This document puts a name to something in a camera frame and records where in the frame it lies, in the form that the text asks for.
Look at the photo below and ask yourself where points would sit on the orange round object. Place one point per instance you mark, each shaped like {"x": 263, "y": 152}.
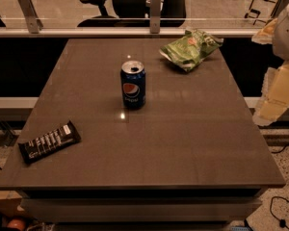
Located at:
{"x": 19, "y": 224}

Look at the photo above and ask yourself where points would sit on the yellow black cart frame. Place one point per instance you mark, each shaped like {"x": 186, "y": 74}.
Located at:
{"x": 260, "y": 11}

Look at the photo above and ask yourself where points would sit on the black chocolate bar wrapper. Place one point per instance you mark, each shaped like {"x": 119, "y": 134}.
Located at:
{"x": 49, "y": 143}

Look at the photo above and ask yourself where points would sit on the black office chair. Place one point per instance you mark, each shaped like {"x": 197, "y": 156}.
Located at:
{"x": 135, "y": 13}

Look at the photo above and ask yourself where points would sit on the left metal rail bracket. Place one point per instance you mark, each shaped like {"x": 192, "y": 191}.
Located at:
{"x": 34, "y": 24}

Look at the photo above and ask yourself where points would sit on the blue pepsi can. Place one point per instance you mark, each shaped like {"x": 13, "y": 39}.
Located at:
{"x": 132, "y": 76}

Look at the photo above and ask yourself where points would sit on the green chip bag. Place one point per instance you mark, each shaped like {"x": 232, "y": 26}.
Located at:
{"x": 190, "y": 51}

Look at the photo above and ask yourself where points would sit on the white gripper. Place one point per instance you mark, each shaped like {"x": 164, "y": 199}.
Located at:
{"x": 288, "y": 38}

